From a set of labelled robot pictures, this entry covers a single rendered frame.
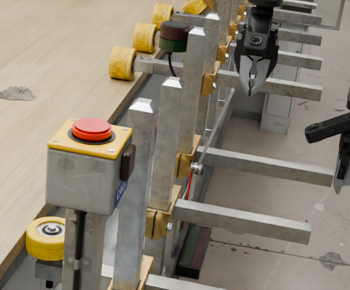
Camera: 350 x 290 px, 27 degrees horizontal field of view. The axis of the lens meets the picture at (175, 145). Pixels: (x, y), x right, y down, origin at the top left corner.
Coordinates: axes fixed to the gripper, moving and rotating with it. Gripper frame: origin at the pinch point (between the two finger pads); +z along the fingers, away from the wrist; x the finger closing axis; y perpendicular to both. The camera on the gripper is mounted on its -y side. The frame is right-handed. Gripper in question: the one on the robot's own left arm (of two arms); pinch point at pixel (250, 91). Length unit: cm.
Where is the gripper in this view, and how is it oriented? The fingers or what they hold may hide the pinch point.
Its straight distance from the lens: 154.3
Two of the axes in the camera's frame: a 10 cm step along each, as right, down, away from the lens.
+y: 1.9, -3.9, 9.0
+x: -9.8, -1.8, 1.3
